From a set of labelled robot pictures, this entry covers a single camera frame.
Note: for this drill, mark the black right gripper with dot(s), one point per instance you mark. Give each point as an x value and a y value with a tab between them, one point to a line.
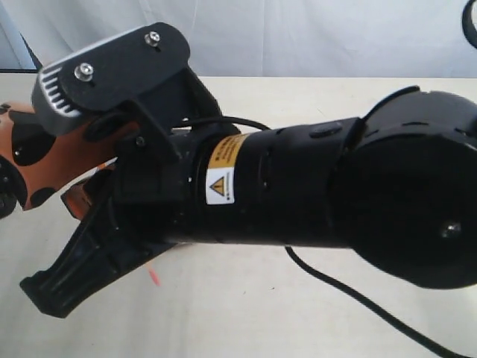
139	210

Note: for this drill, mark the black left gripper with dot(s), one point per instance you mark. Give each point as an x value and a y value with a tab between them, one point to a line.
5	186

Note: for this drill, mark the thin orange straw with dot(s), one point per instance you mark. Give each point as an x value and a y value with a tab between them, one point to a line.
149	264

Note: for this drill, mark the white backdrop cloth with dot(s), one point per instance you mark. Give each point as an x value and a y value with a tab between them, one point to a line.
413	39

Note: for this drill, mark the dark frame at backdrop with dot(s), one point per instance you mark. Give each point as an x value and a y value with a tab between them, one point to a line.
32	66

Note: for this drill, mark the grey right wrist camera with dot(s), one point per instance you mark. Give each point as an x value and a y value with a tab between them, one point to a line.
118	71

